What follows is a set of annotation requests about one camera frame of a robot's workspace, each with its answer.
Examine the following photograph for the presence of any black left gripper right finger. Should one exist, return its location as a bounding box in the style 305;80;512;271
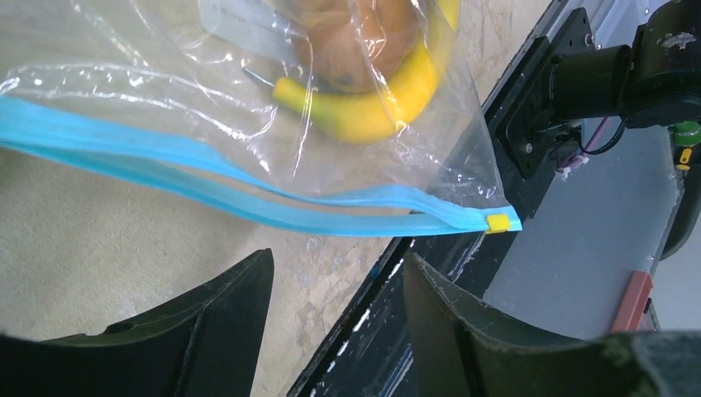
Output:
403;253;700;396

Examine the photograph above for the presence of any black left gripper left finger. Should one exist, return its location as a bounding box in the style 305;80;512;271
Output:
1;249;274;396

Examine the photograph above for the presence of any clear zip top bag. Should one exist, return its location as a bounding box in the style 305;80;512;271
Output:
1;1;522;237

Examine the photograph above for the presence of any yellow fake banana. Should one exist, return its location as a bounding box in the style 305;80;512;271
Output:
272;1;462;144

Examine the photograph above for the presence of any brown fake kiwi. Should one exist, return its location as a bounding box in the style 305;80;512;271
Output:
289;0;421;94

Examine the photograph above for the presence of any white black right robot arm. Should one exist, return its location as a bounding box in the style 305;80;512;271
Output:
547;1;700;129

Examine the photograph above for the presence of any red object on floor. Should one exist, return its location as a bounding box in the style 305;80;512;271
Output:
610;270;656;332

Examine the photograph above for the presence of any green yellow tool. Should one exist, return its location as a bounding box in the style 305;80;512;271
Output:
670;121;700;171

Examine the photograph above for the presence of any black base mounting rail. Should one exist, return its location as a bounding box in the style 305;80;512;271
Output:
289;1;594;396

